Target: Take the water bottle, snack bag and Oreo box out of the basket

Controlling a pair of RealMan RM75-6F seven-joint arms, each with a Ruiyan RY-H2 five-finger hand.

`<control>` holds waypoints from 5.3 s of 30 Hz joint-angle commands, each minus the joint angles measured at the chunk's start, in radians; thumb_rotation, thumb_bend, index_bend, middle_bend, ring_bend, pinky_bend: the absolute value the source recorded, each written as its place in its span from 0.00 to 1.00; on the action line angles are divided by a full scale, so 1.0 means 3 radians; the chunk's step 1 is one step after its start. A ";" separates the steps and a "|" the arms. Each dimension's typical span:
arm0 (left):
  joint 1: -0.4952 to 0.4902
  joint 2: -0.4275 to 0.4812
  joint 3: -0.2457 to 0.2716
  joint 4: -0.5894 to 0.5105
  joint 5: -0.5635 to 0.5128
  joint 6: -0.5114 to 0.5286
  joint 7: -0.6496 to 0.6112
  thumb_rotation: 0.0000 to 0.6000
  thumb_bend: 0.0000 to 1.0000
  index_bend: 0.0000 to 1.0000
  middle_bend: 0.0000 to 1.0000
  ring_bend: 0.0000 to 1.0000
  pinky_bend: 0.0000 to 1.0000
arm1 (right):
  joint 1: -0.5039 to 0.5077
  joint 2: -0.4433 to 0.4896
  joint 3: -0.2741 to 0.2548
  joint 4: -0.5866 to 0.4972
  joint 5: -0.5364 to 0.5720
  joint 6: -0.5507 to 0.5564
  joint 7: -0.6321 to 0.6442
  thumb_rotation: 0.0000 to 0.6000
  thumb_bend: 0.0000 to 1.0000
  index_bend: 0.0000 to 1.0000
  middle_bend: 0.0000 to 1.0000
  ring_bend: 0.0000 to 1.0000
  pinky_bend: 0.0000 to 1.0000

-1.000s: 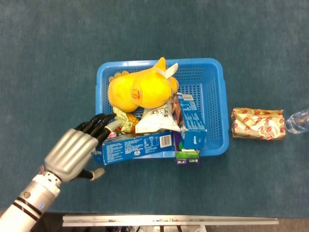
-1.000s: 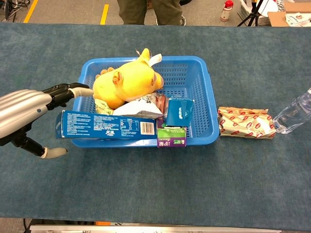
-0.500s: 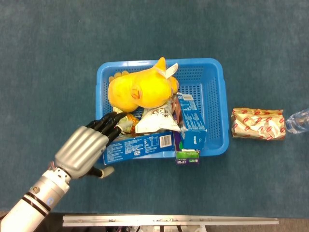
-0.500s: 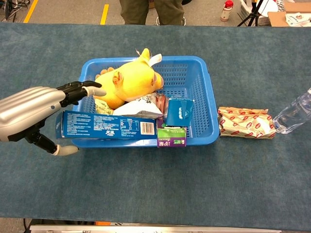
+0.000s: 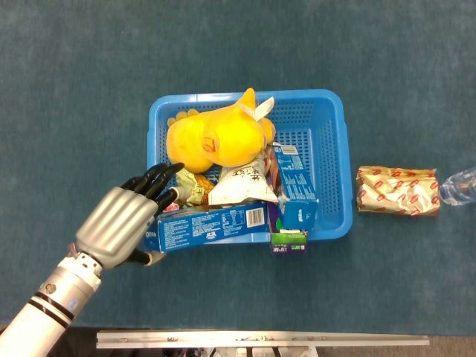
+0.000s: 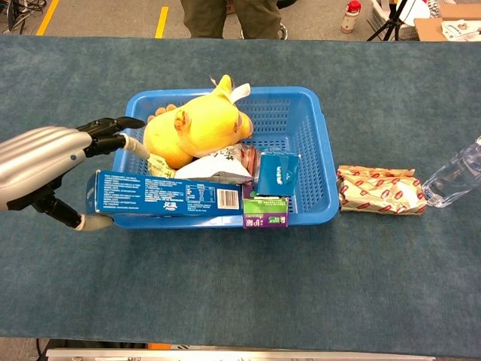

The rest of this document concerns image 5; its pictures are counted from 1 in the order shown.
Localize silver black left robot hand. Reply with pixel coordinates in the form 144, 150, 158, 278
70, 162, 186, 268

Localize long blue cookie box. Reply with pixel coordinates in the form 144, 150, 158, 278
143, 202, 269, 254

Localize gold red snack bag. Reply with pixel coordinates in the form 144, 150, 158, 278
356, 166, 442, 217

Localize clear water bottle white cap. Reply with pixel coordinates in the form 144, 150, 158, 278
438, 167, 476, 207

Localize black robot base panel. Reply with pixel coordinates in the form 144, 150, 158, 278
55, 326, 98, 357

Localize blue perforated plastic basket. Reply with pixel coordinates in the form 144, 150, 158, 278
147, 88, 353, 246

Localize green yellow snack packet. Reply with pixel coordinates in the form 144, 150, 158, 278
174, 170, 216, 206

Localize teal felt table cloth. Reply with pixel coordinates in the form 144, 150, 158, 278
0, 0, 476, 338

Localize white snack bag black characters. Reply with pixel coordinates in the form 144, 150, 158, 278
207, 152, 279, 208

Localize yellow plush toy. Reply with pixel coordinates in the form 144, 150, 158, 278
165, 87, 277, 174

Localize dark brown snack packet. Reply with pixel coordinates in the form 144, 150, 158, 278
264, 147, 282, 190

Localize purple green milk carton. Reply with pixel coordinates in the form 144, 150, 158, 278
266, 202, 309, 256

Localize tall blue carton box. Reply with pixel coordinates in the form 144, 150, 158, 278
273, 141, 320, 232

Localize aluminium profile rail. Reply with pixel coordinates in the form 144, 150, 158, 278
95, 329, 431, 350

